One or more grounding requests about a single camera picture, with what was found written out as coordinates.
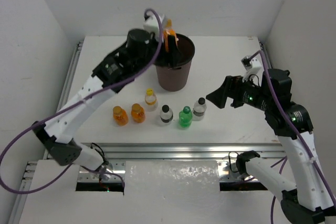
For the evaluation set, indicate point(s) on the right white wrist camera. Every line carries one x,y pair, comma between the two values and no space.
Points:
252,67

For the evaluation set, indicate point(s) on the white foam cover sheet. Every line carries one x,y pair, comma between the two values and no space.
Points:
176,180

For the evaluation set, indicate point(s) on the aluminium table frame rail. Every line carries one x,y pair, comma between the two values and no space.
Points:
220,133

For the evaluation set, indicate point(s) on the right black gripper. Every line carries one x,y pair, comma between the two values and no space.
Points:
230,87

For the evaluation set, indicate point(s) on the clear bottle yellow cap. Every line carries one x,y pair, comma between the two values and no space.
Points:
151,100

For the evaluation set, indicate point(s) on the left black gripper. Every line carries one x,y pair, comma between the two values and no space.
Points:
159,46

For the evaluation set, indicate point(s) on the dark brown plastic bin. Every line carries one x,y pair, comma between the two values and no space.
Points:
175,79

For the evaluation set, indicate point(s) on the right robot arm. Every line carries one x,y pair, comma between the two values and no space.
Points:
306,200

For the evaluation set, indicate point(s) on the clear bottle black cap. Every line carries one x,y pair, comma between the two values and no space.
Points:
199,109
166,115

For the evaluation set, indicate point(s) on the orange bottle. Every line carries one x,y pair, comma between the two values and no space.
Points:
167,32
138,113
120,116

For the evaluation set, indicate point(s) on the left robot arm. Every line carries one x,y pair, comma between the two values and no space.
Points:
142,48

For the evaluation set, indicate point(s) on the green plastic bottle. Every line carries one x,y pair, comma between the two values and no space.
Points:
185,117

